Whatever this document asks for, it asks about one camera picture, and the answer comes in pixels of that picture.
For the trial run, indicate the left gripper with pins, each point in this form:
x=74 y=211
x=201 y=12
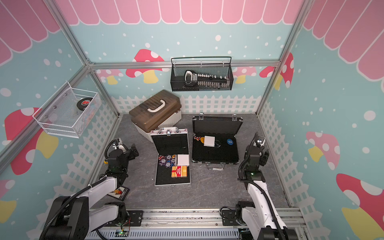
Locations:
x=129 y=152

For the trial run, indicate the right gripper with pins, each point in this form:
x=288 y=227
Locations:
x=264 y=159

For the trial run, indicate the black poker case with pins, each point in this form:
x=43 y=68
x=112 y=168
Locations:
x=222 y=128

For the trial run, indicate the silver aluminium poker case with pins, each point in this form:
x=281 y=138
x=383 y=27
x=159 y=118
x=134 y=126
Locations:
x=170 y=141

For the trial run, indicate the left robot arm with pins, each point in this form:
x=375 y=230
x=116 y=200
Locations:
x=71 y=217

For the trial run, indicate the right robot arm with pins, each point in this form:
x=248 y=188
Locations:
x=259 y=215

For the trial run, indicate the poker chips in silver case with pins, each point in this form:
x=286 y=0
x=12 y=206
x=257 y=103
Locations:
x=167 y=161

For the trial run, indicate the poker chips in black case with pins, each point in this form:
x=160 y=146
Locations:
x=201 y=139

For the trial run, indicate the blue round dealer chip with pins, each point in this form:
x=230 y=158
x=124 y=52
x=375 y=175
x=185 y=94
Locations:
x=230 y=142

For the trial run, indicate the white card box black case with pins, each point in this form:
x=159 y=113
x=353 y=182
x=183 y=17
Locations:
x=209 y=141

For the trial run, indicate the black tape roll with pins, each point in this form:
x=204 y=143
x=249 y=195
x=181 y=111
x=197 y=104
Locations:
x=83 y=103

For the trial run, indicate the white box brown lid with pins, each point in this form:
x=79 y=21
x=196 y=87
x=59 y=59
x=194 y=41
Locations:
x=164 y=109

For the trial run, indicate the white card box silver case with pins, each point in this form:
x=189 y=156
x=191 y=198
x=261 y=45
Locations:
x=183 y=160

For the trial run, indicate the red playing card box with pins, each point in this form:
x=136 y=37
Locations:
x=179 y=172

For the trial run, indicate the small green circuit board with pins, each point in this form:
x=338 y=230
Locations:
x=122 y=233

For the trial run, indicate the white wire wall basket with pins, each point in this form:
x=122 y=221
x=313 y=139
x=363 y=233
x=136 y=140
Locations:
x=59 y=116

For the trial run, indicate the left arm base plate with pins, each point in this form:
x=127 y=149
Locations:
x=135 y=218

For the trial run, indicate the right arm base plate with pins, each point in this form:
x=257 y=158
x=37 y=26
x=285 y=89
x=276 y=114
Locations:
x=229 y=217

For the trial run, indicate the black wire wall basket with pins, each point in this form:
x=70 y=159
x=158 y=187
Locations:
x=219 y=66

